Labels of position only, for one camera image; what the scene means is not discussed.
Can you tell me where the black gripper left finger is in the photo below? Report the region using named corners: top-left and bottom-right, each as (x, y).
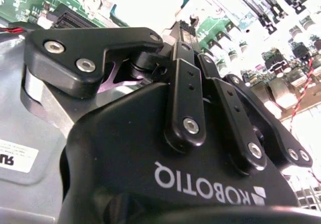
top-left (21, 20), bottom-right (207, 155)

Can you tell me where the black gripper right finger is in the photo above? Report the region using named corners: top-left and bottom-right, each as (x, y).
top-left (190, 24), bottom-right (313, 176)

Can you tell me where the silver square CPU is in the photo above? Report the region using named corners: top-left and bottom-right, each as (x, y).
top-left (104, 0), bottom-right (193, 35)

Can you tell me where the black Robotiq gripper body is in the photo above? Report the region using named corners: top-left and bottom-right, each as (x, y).
top-left (60, 82), bottom-right (321, 224)

